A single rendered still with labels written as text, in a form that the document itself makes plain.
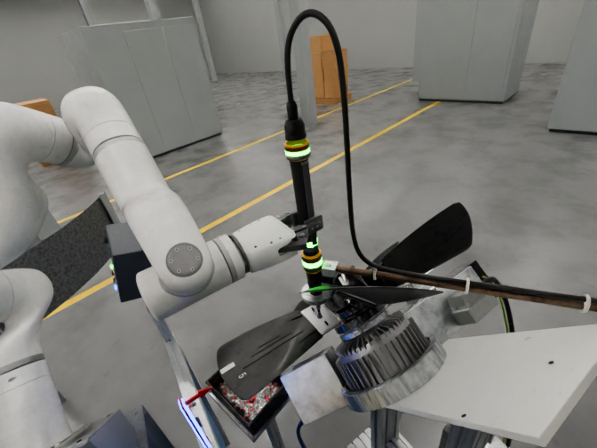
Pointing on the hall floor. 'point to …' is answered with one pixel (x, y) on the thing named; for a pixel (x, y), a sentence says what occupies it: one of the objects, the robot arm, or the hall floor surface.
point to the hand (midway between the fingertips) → (306, 220)
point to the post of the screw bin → (274, 435)
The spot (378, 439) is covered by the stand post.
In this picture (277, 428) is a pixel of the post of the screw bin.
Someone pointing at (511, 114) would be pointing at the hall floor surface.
